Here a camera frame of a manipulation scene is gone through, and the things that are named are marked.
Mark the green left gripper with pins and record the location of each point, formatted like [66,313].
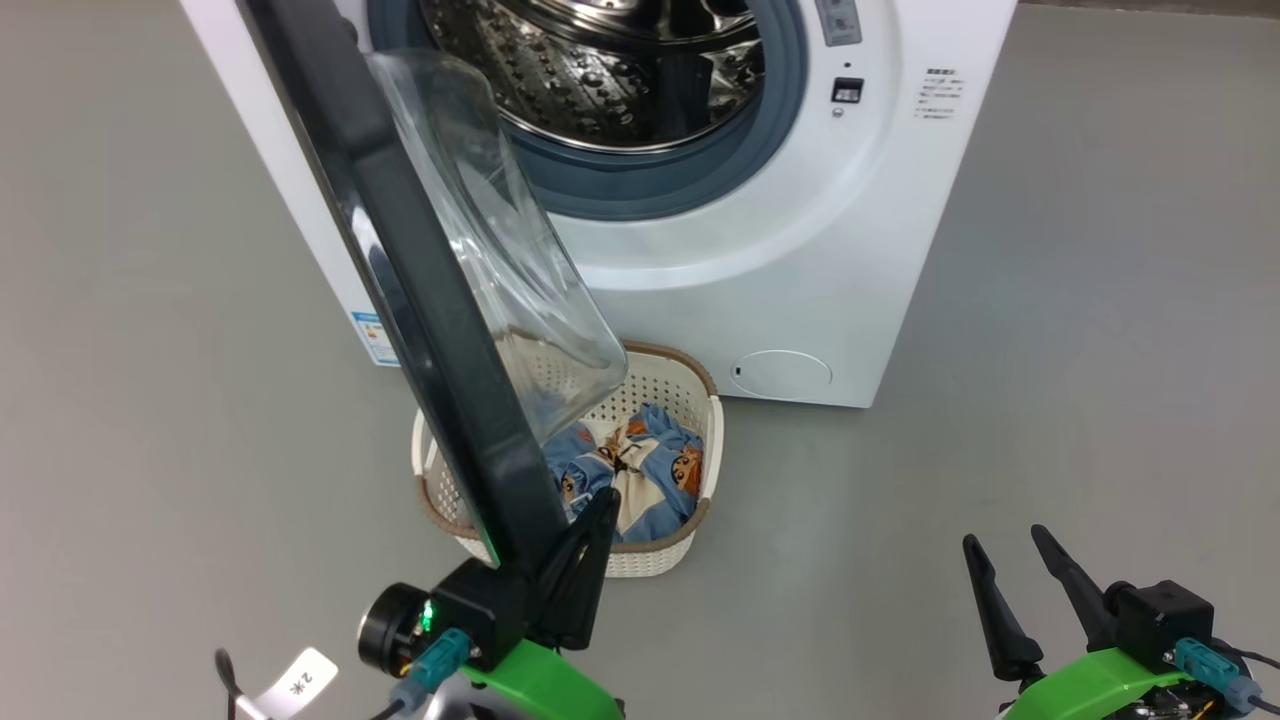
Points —
[550,690]

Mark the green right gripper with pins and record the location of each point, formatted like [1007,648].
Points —
[1090,685]

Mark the blue cartoon print trousers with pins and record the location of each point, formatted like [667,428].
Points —
[570,470]

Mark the blue and cream cartoon garment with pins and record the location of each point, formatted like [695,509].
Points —
[660,470]

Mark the round black glass washer door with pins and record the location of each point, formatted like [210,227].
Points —
[420,300]

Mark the white front-load washing machine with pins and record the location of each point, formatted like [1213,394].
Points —
[800,250]

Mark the stainless steel washing machine drum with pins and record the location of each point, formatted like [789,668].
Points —
[560,80]

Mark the cream perforated laundry basket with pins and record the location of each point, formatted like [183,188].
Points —
[660,390]

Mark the blue energy label sticker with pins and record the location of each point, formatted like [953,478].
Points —
[375,340]

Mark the small printed text sticker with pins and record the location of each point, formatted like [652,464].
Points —
[938,95]

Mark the grey warning sticker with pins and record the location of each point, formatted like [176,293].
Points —
[838,20]

